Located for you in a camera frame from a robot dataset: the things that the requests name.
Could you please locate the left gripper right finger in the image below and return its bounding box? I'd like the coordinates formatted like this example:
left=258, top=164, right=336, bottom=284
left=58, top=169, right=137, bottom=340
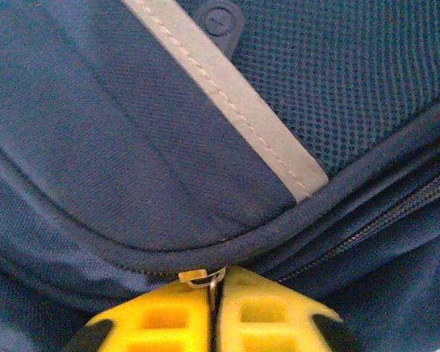
left=216, top=265, right=356, bottom=352

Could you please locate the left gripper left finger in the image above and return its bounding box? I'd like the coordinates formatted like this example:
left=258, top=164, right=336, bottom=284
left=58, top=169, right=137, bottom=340
left=64, top=279, right=213, bottom=352

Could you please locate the navy blue backpack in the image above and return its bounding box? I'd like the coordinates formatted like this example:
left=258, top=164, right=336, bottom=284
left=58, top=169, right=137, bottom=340
left=0, top=0, right=440, bottom=352

